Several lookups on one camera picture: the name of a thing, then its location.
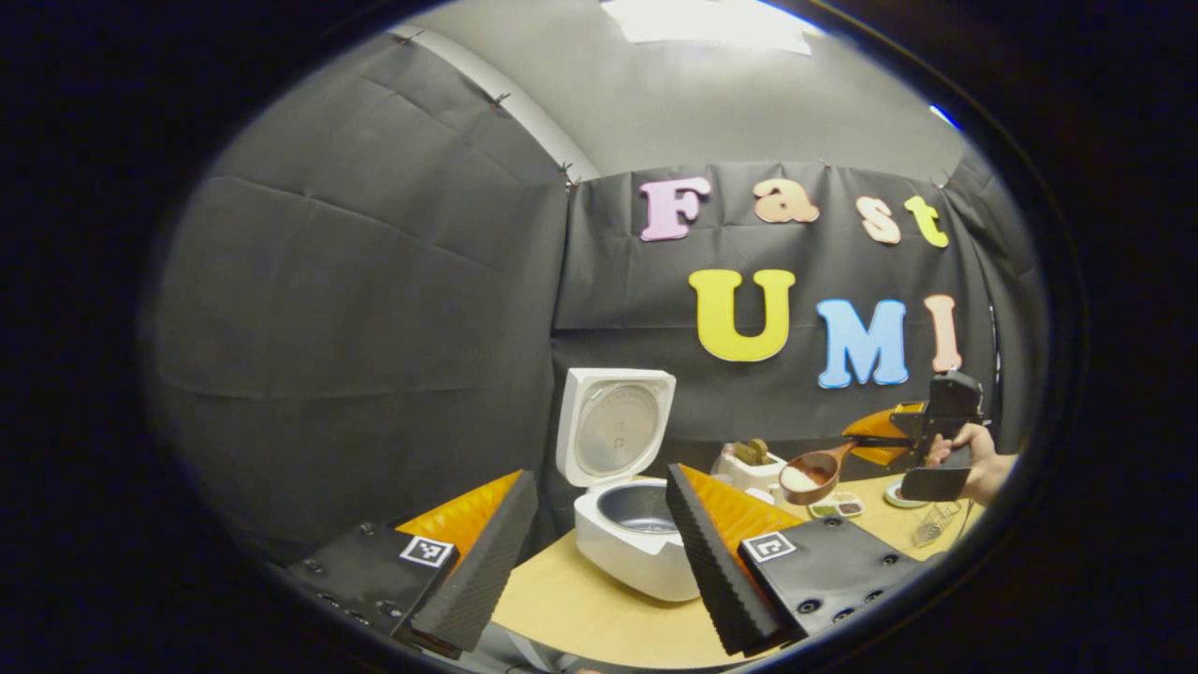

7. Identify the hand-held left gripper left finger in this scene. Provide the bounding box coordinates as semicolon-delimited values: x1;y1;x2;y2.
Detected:
285;470;540;653

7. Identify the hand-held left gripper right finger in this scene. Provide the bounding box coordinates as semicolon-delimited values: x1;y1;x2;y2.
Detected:
666;463;928;656

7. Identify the brown wooden spoon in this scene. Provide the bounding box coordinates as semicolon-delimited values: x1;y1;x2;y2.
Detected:
779;438;862;506

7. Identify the white rice cooker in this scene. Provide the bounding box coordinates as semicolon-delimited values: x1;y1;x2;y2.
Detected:
556;367;703;603

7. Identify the white toaster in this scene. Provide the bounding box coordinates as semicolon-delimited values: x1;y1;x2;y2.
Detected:
711;445;787;494

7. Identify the black backdrop cloth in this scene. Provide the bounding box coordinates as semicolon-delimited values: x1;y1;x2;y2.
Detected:
140;33;1045;563

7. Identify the ceiling light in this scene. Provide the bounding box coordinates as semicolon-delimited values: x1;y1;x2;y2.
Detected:
604;0;815;52

